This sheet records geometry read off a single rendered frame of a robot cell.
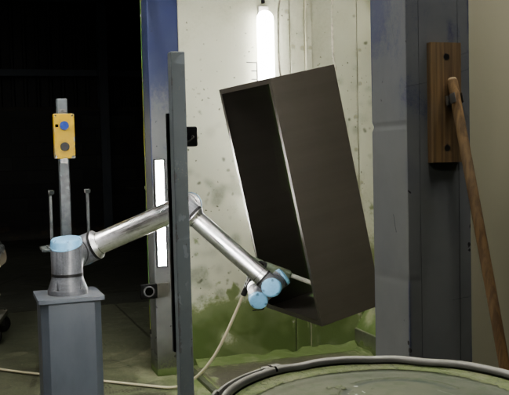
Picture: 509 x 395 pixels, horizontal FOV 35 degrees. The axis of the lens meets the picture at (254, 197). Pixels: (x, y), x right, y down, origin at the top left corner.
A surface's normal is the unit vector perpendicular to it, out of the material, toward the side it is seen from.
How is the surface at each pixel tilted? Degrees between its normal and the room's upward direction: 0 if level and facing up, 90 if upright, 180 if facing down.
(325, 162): 89
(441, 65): 90
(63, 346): 90
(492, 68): 90
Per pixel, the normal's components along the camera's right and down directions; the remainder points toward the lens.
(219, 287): 0.33, 0.04
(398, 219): -0.94, 0.04
